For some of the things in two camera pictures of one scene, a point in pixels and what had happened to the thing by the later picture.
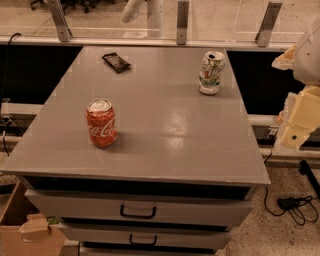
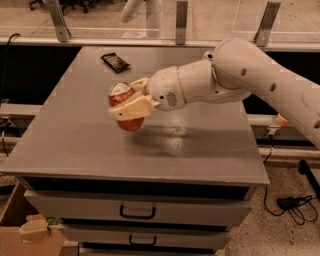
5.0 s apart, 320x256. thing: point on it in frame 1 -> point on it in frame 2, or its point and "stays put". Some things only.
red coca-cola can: x=102 y=122 -> x=117 y=93
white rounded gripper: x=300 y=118 -> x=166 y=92
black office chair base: x=68 y=5 stays put
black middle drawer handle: x=146 y=243 stays put
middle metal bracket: x=182 y=21 stays put
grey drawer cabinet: x=180 y=174 stays put
